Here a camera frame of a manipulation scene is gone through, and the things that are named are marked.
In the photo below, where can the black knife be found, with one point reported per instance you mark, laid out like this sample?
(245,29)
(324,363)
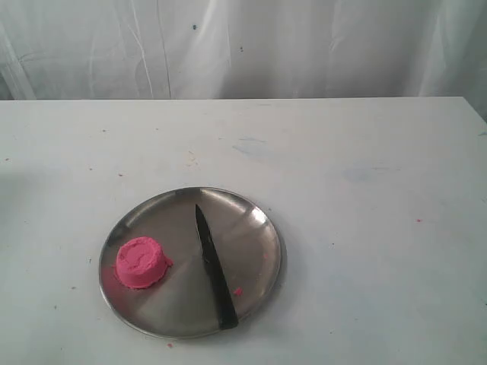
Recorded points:
(227,316)

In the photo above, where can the pink dough lump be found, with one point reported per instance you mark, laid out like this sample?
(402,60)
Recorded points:
(140,263)

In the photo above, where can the small pink dough crumb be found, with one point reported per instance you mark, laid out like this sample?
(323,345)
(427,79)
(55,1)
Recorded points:
(238,291)

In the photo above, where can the round stainless steel plate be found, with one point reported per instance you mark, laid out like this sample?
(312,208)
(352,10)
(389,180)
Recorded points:
(181,304)

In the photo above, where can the white plastic backdrop sheet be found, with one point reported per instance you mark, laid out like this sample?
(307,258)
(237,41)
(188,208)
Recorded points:
(242,49)

